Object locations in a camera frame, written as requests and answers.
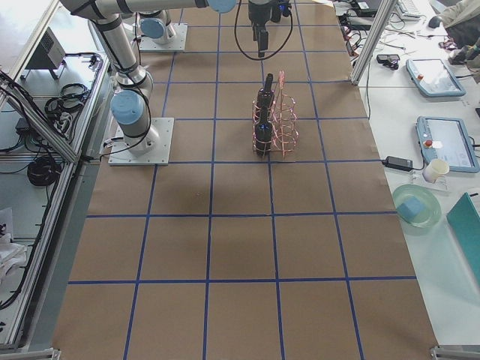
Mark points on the blue teach pendant near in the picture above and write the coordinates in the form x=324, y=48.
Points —
x=448, y=140

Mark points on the blue teach pendant far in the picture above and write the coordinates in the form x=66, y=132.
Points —
x=434, y=78

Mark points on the white paper cup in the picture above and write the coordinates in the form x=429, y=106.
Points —
x=435, y=169

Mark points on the black wine bottle slot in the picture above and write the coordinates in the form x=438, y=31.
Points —
x=265, y=95
x=263, y=132

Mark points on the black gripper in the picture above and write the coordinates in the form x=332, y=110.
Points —
x=258, y=13

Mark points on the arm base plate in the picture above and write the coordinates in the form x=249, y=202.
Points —
x=160, y=38
x=154, y=149

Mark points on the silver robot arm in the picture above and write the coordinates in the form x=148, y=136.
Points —
x=130, y=107
x=164, y=16

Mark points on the blue teach pendant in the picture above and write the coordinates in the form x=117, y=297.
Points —
x=448, y=140
x=434, y=78

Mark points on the white cloth bundle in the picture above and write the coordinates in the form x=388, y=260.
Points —
x=13, y=255

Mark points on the black wine bottle rear slot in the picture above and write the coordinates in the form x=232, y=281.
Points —
x=265, y=95

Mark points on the aluminium frame post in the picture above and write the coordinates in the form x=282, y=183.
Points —
x=380, y=22

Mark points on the copper wire wine basket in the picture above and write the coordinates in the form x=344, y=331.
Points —
x=282, y=117

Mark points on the grey control box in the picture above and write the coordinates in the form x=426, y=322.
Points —
x=48, y=55

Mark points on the black wine bottle front slot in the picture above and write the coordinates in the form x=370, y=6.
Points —
x=263, y=132

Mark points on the black power adapter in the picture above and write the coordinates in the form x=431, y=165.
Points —
x=398, y=163

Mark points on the blue sponge block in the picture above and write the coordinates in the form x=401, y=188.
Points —
x=410, y=208

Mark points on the brown gridded table mat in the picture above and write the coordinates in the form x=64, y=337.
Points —
x=223, y=254

